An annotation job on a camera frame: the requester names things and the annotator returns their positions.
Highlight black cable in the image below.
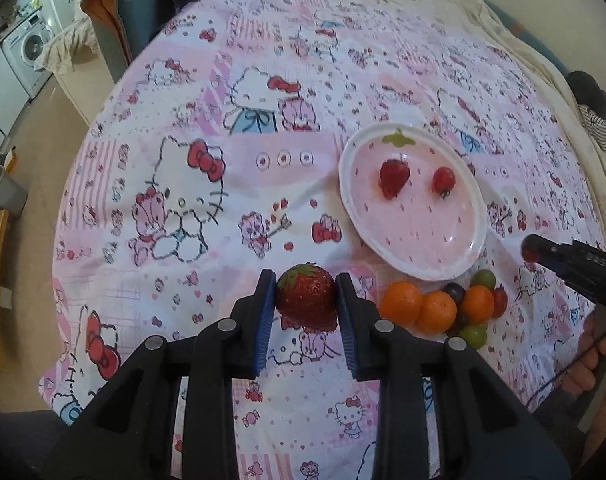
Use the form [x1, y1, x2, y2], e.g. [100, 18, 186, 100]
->
[525, 337, 604, 408]

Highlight person's right hand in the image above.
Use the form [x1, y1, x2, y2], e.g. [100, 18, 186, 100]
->
[562, 311, 606, 397]

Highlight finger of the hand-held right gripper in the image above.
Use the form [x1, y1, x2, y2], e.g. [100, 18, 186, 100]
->
[522, 233, 606, 311]

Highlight beige box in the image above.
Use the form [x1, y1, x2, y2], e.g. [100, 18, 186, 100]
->
[53, 57, 116, 126]

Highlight grey bin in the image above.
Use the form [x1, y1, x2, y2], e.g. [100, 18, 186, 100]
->
[0, 160, 28, 218]

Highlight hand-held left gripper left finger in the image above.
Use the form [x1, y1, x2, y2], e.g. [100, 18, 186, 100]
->
[43, 269, 276, 480]

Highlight person's dark trousers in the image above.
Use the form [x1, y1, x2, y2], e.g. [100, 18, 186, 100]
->
[0, 407, 78, 480]

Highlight white pink plate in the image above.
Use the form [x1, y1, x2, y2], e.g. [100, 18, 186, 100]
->
[338, 122, 486, 281]

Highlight grey chair with orange cushion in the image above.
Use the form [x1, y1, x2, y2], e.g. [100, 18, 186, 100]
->
[80, 0, 176, 83]

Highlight large red strawberry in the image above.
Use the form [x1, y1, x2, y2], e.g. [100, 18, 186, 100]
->
[275, 262, 338, 332]

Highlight cream lace cloth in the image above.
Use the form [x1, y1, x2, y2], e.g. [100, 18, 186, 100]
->
[35, 15, 101, 76]

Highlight striped cloth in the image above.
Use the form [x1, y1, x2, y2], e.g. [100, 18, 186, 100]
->
[579, 105, 606, 153]

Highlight small red strawberry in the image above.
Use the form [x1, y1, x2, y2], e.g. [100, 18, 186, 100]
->
[379, 158, 412, 200]

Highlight white washing machine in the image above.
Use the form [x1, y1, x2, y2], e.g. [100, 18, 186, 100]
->
[0, 10, 56, 98]

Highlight green grape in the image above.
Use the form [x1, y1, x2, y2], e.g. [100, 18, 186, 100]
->
[470, 269, 498, 291]
[458, 324, 488, 350]

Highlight blue mattress edge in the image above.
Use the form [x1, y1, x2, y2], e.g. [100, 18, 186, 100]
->
[483, 0, 568, 76]

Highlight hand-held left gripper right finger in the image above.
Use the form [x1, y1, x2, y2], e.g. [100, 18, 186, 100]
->
[335, 273, 574, 480]

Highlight small orange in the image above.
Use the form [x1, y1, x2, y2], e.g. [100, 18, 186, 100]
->
[380, 281, 424, 325]
[462, 285, 496, 325]
[417, 291, 458, 335]

